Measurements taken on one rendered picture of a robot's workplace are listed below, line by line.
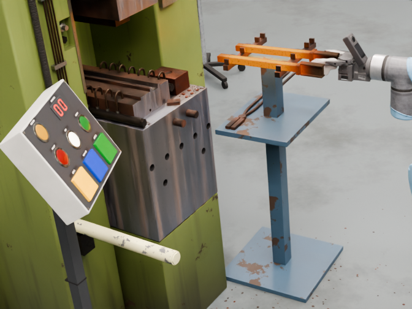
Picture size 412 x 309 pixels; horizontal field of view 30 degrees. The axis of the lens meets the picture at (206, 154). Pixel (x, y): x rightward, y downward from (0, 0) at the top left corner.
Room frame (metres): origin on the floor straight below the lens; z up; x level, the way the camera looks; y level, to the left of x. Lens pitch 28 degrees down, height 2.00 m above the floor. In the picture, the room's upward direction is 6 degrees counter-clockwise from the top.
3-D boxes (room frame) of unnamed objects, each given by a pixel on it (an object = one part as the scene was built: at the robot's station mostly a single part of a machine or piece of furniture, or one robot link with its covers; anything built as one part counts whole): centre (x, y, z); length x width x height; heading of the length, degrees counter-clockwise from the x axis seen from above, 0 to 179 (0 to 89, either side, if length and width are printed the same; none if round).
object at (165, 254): (2.07, 0.30, 0.62); 0.44 x 0.05 x 0.05; 53
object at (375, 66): (2.46, -0.63, 0.96); 0.10 x 0.05 x 0.09; 147
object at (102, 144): (1.97, 0.29, 1.01); 0.07 x 0.05 x 0.07; 168
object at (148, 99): (2.52, 0.33, 0.96); 0.42 x 0.20 x 0.09; 53
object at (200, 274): (2.57, 0.31, 0.23); 0.56 x 0.38 x 0.47; 53
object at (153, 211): (2.57, 0.31, 0.69); 0.56 x 0.38 x 0.45; 53
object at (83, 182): (1.77, 0.33, 1.01); 0.07 x 0.05 x 0.07; 168
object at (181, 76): (2.57, 0.10, 0.95); 0.12 x 0.09 x 0.07; 53
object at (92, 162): (1.87, 0.31, 1.01); 0.07 x 0.05 x 0.07; 168
